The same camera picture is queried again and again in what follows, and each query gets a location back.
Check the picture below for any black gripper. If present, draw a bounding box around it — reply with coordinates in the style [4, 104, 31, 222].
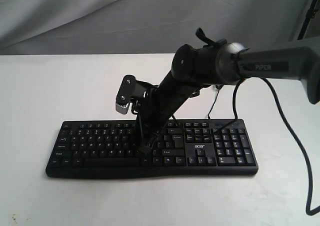
[134, 82, 202, 156]

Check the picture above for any black Acer keyboard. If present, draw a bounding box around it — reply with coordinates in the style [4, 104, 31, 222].
[45, 119, 259, 180]

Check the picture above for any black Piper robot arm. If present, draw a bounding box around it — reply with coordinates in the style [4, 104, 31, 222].
[136, 39, 320, 154]

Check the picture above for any grey backdrop cloth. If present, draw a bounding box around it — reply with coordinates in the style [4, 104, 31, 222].
[0, 0, 311, 55]

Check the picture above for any black tripod stand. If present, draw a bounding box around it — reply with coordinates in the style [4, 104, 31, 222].
[291, 0, 320, 40]

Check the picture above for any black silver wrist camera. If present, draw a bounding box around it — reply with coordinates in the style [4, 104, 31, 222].
[115, 74, 152, 115]

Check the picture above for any black keyboard USB cable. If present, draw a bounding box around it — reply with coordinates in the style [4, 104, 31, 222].
[206, 84, 225, 120]

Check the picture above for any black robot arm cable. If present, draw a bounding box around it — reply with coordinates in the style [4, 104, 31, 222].
[194, 28, 320, 216]

